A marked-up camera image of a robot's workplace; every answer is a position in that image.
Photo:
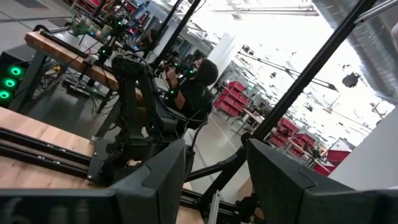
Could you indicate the person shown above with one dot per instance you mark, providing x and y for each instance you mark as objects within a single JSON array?
[{"x": 196, "y": 96}]

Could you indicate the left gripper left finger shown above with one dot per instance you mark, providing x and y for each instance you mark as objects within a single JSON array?
[{"x": 155, "y": 186}]

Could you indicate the computer with green fans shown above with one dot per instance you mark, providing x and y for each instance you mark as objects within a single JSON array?
[{"x": 11, "y": 82}]

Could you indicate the silver ceiling duct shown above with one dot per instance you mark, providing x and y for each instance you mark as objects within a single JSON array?
[{"x": 376, "y": 56}]

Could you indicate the black aluminium rig frame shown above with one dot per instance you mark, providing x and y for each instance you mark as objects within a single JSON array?
[{"x": 314, "y": 67}]

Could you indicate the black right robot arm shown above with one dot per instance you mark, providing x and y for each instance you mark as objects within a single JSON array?
[{"x": 133, "y": 102}]

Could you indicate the wooden workbench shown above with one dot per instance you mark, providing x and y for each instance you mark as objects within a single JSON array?
[{"x": 62, "y": 56}]

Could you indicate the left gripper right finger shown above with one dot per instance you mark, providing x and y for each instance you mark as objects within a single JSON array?
[{"x": 276, "y": 186}]

